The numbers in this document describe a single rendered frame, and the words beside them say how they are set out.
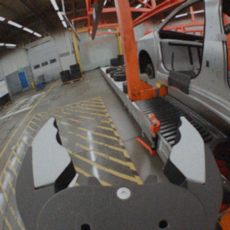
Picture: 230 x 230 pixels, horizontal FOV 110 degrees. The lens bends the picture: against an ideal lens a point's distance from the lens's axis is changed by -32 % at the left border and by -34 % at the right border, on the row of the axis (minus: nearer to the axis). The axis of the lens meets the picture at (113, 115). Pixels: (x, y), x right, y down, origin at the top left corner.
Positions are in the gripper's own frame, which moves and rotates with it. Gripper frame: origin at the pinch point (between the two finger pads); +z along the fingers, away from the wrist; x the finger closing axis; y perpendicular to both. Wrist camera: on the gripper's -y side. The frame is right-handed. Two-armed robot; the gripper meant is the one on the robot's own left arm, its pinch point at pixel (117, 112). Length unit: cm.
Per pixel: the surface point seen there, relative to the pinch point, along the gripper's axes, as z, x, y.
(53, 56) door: 1105, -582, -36
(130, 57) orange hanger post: 161, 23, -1
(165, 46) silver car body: 181, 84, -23
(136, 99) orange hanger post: 161, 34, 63
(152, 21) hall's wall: 1385, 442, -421
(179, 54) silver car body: 185, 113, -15
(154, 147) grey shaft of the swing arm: 92, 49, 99
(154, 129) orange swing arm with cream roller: 90, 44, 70
